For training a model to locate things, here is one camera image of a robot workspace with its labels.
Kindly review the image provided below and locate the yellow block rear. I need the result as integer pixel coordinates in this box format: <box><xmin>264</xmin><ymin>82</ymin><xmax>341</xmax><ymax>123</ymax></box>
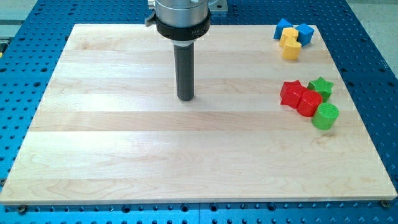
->
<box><xmin>279</xmin><ymin>27</ymin><xmax>299</xmax><ymax>47</ymax></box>

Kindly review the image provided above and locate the green cylinder block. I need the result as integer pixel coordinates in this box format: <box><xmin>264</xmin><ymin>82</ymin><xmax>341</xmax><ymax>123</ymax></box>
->
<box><xmin>312</xmin><ymin>103</ymin><xmax>340</xmax><ymax>130</ymax></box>

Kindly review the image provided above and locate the green star block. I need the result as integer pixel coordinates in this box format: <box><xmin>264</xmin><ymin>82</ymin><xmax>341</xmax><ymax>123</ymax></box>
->
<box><xmin>307</xmin><ymin>77</ymin><xmax>334</xmax><ymax>102</ymax></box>

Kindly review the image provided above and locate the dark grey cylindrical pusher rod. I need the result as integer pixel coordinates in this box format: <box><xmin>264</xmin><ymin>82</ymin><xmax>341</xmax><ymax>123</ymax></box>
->
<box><xmin>174</xmin><ymin>43</ymin><xmax>194</xmax><ymax>101</ymax></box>

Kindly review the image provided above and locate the red hexagon block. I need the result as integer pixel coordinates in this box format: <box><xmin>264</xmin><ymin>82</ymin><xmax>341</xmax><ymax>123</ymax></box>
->
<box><xmin>297</xmin><ymin>90</ymin><xmax>323</xmax><ymax>117</ymax></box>

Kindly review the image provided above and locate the light wooden board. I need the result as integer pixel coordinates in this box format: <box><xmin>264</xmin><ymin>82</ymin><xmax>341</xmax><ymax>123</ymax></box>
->
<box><xmin>1</xmin><ymin>24</ymin><xmax>397</xmax><ymax>205</ymax></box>

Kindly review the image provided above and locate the blue triangular block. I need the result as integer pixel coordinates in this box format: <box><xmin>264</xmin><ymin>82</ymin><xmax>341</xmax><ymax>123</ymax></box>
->
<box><xmin>274</xmin><ymin>18</ymin><xmax>293</xmax><ymax>39</ymax></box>

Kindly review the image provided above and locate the red star block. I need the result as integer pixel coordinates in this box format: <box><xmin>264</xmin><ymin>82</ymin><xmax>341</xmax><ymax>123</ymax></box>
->
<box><xmin>279</xmin><ymin>80</ymin><xmax>308</xmax><ymax>109</ymax></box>

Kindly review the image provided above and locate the yellow heart block front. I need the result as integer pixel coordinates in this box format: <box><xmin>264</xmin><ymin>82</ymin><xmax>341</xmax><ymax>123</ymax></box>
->
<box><xmin>282</xmin><ymin>37</ymin><xmax>302</xmax><ymax>60</ymax></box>

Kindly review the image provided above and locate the blue cube block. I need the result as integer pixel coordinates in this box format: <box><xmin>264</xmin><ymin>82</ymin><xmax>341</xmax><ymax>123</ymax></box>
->
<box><xmin>295</xmin><ymin>24</ymin><xmax>315</xmax><ymax>47</ymax></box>

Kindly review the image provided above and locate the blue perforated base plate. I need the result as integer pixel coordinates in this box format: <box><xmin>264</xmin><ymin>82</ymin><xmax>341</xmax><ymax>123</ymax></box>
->
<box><xmin>1</xmin><ymin>0</ymin><xmax>397</xmax><ymax>223</ymax></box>

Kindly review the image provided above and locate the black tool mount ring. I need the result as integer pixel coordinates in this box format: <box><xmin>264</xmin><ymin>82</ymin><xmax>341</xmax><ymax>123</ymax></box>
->
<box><xmin>145</xmin><ymin>11</ymin><xmax>211</xmax><ymax>42</ymax></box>

